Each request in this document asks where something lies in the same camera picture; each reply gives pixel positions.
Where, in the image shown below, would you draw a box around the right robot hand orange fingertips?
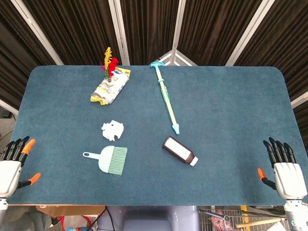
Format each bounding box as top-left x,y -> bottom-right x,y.
257,137 -> 308,200

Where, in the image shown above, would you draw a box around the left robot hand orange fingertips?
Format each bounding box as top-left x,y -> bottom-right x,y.
0,136 -> 41,199

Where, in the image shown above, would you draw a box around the white paper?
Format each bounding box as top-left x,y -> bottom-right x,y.
101,120 -> 125,141

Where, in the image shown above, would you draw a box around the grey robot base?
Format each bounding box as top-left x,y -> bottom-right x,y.
96,205 -> 200,231

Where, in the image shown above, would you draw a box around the wooden stick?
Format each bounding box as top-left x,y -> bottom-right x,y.
235,218 -> 287,229

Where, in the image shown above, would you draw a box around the brown cardboard box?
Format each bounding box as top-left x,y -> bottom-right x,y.
36,205 -> 106,217

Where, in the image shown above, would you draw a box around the blue table cloth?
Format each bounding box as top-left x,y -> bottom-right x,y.
7,65 -> 303,206

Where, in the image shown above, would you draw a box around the brown bottle white cap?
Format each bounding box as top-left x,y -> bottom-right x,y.
162,136 -> 199,167

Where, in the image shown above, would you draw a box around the yellow white tissue pack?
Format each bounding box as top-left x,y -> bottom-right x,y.
90,67 -> 131,106

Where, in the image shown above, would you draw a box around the green teal water pump toy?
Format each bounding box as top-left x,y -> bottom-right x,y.
150,61 -> 180,135

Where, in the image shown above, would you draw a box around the colourful feather shuttlecock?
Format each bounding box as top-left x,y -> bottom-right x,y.
100,47 -> 120,87

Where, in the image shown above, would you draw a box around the dark brown curtain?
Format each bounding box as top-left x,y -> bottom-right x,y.
0,0 -> 308,126

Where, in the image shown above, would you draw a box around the white frame post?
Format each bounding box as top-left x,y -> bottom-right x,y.
11,0 -> 64,65
0,99 -> 19,116
290,90 -> 308,108
225,0 -> 276,66
107,0 -> 130,65
155,0 -> 198,66

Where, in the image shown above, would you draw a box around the metal wire basket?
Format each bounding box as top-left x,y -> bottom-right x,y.
198,205 -> 289,231

